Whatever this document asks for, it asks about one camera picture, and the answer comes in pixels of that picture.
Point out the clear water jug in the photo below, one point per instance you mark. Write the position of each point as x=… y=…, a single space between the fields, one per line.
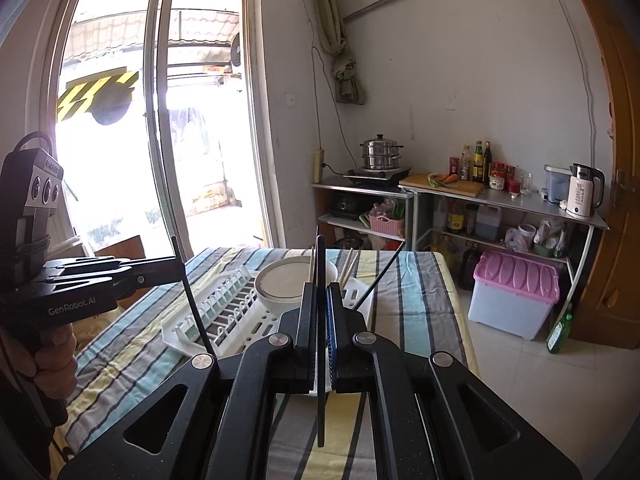
x=555 y=185

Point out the red chili jar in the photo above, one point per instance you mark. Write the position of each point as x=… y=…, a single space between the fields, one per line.
x=498 y=168

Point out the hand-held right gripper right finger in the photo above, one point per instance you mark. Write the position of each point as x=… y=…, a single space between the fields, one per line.
x=331 y=340

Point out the person's left hand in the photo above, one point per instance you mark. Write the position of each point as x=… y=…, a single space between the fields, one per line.
x=55 y=370

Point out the wooden chopstick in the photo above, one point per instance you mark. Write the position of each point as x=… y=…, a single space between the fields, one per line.
x=311 y=267
x=353 y=267
x=346 y=266

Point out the white bowl with dark rim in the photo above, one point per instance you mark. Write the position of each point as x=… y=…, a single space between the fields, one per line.
x=285 y=280

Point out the long metal shelf table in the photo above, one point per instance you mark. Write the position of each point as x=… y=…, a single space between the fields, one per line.
x=530 y=205

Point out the storage box with pink lid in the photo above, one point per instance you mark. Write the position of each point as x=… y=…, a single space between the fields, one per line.
x=515 y=295

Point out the black chopstick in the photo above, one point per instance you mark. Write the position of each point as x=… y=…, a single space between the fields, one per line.
x=380 y=276
x=321 y=410

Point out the red sauce jar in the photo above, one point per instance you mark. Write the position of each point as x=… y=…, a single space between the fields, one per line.
x=453 y=166

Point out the green plastic bottle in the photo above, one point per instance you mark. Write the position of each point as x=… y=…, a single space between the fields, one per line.
x=559 y=335

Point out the dark sauce bottle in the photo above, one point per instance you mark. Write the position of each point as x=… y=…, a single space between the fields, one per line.
x=487 y=166

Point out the orange carrot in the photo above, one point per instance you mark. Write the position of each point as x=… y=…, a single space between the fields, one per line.
x=450 y=178

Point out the white electric kettle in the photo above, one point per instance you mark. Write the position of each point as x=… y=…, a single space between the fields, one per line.
x=582 y=192

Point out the white plastic jerrycan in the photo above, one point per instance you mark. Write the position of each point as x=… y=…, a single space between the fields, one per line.
x=488 y=224

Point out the wooden cutting board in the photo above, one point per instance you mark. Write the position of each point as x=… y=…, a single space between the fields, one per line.
x=445 y=189

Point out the black cooker appliance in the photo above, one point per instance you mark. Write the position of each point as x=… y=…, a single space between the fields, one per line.
x=346 y=207

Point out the beige power strip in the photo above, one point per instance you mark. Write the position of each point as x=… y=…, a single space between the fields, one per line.
x=319 y=166

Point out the stainless steel steamer pot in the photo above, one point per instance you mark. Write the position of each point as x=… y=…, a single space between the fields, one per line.
x=381 y=152

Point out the white plastic dish rack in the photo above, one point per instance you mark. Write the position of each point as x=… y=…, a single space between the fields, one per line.
x=235 y=320

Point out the white floral jar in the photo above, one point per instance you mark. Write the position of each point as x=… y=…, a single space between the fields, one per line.
x=496 y=181

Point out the brown wooden board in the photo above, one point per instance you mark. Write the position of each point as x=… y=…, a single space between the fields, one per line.
x=122 y=247

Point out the cooking oil jug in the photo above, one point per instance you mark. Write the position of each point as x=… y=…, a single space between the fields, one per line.
x=455 y=217

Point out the sliding glass window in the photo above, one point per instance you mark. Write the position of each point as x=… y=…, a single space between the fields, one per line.
x=150 y=110

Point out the large white bowl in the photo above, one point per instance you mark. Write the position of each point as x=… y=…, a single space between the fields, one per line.
x=272 y=307

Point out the hanging green cloth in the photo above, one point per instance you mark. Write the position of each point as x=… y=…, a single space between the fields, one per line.
x=347 y=80

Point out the yellow oil bottle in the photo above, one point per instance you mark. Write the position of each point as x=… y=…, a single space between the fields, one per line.
x=478 y=165

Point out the black induction cooker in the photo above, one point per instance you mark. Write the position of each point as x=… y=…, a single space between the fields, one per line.
x=377 y=175

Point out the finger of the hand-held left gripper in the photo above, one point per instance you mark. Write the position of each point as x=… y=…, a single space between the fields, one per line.
x=155 y=271

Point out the wooden door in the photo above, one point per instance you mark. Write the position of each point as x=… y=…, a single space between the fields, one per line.
x=615 y=160

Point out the drinking glass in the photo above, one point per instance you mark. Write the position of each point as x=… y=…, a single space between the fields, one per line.
x=526 y=185

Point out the pink plastic basket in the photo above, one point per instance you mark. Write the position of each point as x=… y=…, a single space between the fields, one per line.
x=387 y=227

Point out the beige curtain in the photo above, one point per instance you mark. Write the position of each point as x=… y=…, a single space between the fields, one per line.
x=331 y=15

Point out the striped tablecloth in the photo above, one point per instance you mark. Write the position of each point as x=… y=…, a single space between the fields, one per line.
x=415 y=300

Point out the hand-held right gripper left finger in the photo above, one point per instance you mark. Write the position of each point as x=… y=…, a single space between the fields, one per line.
x=307 y=325

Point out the small metal shelf table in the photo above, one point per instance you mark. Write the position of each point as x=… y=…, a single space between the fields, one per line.
x=325 y=186

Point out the white wall switch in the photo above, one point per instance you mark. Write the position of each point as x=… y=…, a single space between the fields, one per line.
x=290 y=99

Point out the dark large bottle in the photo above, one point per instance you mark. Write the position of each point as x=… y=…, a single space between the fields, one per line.
x=470 y=267

